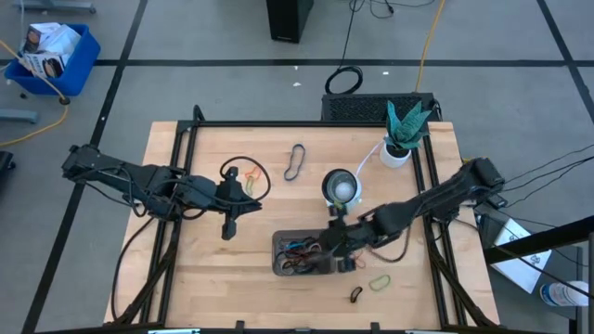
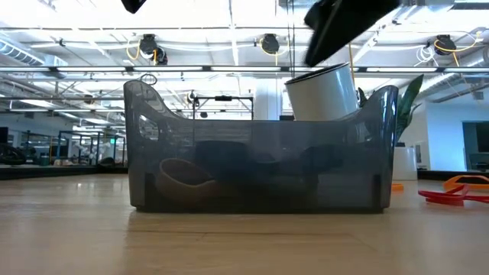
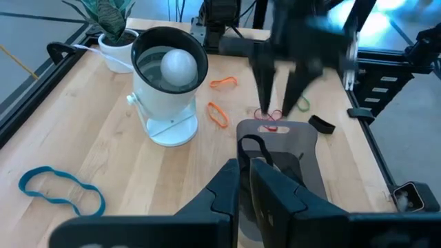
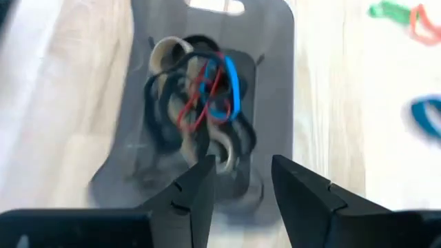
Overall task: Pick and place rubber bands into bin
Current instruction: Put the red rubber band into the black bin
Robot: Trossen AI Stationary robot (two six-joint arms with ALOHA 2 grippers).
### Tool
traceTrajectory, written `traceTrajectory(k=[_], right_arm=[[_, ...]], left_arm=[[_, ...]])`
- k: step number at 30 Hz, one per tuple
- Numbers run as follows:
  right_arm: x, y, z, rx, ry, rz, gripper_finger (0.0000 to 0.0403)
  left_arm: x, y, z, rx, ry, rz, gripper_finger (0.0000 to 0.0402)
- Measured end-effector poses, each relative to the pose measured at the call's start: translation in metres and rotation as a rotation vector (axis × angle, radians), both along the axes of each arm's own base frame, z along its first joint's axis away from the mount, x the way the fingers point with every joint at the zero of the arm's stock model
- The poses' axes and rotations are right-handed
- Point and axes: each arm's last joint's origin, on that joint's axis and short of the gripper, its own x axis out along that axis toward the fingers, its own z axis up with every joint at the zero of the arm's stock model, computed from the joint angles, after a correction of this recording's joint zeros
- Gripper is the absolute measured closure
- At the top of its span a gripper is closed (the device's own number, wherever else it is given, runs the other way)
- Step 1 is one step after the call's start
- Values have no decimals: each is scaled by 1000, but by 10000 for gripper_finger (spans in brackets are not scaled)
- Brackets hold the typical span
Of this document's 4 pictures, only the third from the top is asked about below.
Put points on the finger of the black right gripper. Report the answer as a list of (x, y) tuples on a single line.
[(265, 86), (298, 86)]

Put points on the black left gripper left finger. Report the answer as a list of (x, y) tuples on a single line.
[(213, 213)]

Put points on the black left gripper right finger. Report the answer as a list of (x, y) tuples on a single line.
[(282, 213)]

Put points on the green rubber band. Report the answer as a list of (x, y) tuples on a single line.
[(306, 106)]

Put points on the large maroon rubber band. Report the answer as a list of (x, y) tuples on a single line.
[(256, 112)]

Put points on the orange rubber band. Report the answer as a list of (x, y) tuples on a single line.
[(226, 124), (224, 80)]

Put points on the red rubber band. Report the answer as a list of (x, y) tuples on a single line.
[(272, 128)]

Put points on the small wide black rubber band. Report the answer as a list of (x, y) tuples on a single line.
[(322, 128)]

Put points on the large black rubber band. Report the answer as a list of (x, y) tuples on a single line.
[(253, 136)]

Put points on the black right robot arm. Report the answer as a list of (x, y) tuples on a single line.
[(310, 24)]

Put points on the grey translucent plastic bin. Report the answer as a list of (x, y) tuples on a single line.
[(303, 137)]

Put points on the large teal wavy rubber band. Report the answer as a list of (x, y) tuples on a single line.
[(22, 184)]

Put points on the silver metal plate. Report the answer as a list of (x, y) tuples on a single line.
[(197, 32)]

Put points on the white cylindrical table lamp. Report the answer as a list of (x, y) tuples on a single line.
[(162, 100)]

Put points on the snake plant in white pot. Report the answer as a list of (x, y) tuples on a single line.
[(117, 56)]

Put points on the silver aluminium bracket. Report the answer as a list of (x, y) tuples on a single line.
[(351, 69)]

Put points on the black metal rig frame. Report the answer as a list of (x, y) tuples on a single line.
[(34, 89)]

